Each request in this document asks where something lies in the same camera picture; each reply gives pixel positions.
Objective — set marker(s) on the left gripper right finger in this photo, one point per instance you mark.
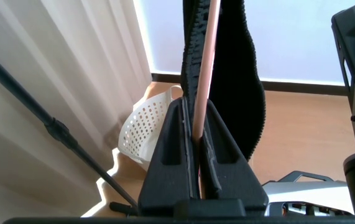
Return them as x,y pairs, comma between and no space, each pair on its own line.
230,183

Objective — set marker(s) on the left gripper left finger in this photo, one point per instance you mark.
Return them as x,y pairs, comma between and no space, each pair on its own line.
168,183

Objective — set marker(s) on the black garment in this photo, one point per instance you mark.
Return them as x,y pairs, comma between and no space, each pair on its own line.
239,87

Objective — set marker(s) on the pink clothes hanger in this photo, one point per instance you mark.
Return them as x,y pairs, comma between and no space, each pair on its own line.
205,68

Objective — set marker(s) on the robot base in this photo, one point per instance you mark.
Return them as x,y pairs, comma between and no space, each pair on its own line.
307,193

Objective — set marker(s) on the white laundry basket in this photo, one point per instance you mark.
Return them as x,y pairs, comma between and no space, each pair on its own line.
143,130

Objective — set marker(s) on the black clothes rack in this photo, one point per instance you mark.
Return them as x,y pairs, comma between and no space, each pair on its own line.
56,129

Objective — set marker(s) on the beige curtain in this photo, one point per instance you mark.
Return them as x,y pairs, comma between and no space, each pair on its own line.
56,46

